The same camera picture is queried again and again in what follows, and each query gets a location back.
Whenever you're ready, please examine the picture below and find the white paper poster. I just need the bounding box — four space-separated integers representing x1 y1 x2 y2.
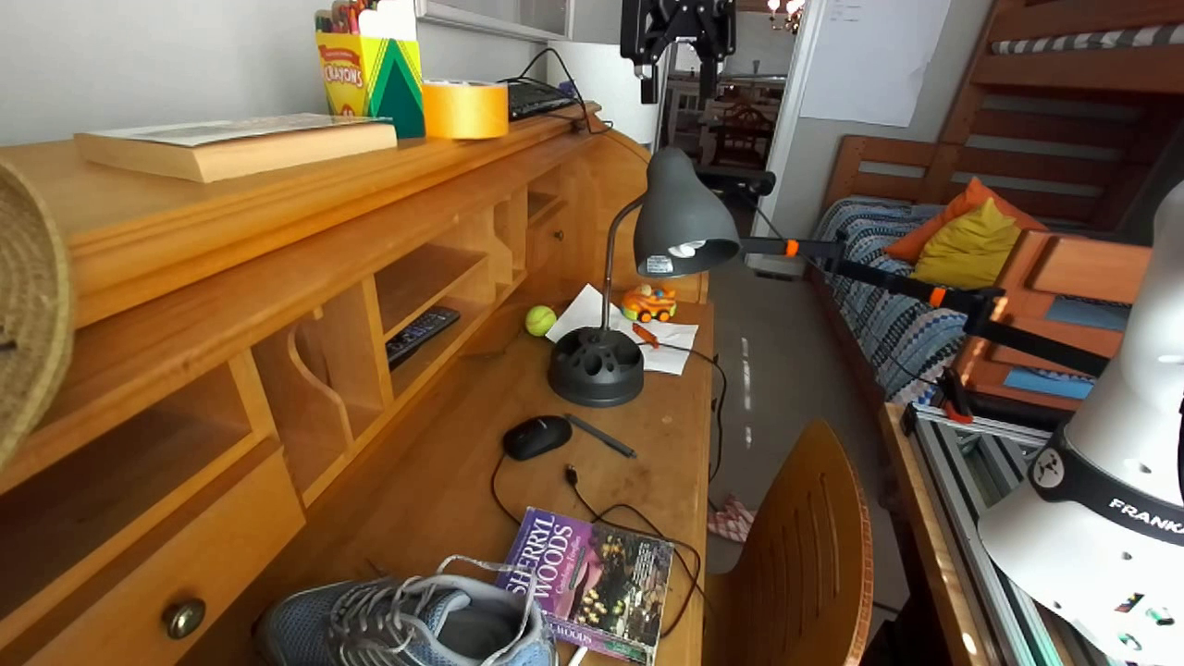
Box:
799 0 953 129

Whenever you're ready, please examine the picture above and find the black remote control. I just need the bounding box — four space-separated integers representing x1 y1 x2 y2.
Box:
385 306 462 370

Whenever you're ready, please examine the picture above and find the yellow pillow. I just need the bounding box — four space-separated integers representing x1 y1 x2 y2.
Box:
910 198 1024 290

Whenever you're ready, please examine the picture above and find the black lamp cable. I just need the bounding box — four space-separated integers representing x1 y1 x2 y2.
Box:
638 339 729 484

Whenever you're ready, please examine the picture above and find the large tan hardcover book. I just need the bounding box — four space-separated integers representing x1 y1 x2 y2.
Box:
74 113 399 184

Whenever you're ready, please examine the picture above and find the woven straw hat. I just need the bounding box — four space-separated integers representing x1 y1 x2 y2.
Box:
0 161 74 469

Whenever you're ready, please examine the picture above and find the wooden bunk bed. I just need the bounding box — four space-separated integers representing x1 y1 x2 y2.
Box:
818 0 1184 419

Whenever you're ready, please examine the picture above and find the drawer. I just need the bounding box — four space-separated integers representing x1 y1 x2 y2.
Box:
0 448 308 666

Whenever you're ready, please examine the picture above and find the orange pillow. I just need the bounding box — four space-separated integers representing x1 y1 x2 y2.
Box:
882 177 1048 265

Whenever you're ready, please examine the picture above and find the black keyboard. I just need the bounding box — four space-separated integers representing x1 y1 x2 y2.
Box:
506 80 580 122

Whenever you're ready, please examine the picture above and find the red white cloth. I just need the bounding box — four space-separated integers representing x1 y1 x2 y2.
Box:
707 494 759 545

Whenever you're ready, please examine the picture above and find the wooden board with blue panels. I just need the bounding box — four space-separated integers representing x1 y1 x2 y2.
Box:
951 228 1153 414

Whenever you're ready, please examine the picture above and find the yellow tape roll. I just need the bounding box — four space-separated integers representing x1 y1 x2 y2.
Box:
422 80 511 141

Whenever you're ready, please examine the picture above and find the white paper sheet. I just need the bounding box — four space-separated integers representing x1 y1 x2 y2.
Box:
545 283 700 376

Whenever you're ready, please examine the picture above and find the wooden chair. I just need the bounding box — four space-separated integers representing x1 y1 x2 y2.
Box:
701 419 876 666

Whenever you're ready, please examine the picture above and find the orange toy car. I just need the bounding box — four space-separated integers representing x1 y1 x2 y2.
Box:
621 283 679 325

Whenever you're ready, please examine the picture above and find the yellow crayon box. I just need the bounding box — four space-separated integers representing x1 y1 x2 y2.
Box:
314 0 426 140

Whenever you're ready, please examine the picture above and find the red clamp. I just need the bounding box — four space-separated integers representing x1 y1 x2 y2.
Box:
937 367 974 426

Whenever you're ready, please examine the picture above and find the black computer mouse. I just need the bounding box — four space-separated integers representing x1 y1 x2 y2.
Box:
501 414 574 463

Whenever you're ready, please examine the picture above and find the blue grey sneaker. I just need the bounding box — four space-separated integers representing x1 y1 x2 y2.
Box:
253 554 558 666

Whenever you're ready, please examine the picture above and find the drawer handle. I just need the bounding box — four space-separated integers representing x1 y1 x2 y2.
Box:
163 598 208 641

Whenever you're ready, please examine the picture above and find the blue striped blanket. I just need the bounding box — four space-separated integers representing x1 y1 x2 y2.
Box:
812 195 974 405

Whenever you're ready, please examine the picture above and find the grey desk lamp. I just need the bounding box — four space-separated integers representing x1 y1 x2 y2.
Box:
547 146 742 409

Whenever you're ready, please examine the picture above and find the black pen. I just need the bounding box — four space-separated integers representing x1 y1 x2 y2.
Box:
563 413 638 460

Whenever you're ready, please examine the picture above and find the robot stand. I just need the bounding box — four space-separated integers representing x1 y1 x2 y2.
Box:
879 400 1125 666

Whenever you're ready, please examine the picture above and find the row of dining chairs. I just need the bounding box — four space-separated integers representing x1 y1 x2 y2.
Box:
664 72 789 169

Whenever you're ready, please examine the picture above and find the purple paperback book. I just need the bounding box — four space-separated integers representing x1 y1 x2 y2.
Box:
496 506 677 666

